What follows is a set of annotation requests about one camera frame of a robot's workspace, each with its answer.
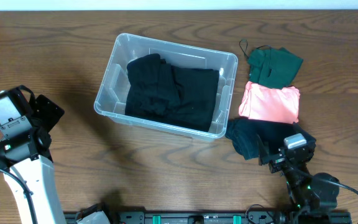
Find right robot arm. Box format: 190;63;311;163
258;133;339;223

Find pink folded garment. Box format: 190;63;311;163
238;82;300;124

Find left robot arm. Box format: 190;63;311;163
0;85;66;223

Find black folded garment right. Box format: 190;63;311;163
226;118;316;160

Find dark green garment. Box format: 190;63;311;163
239;39;303;89

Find clear plastic storage bin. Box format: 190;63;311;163
94;33;239;142

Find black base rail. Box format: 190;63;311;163
63;211;353;224

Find large black garment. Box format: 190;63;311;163
154;66;219;132

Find small black garment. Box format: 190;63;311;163
126;54;180;119

